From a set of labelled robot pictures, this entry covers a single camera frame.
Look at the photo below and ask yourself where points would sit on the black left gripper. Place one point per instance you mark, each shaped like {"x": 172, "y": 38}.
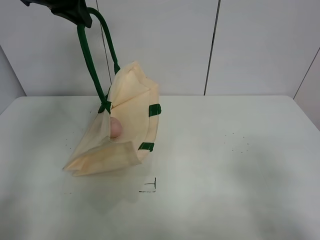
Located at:
{"x": 73, "y": 10}

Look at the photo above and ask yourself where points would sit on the pink peach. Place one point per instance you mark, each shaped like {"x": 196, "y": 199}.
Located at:
{"x": 116, "y": 128}

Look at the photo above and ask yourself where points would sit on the cream linen bag green handles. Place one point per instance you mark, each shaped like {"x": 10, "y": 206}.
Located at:
{"x": 133, "y": 99}

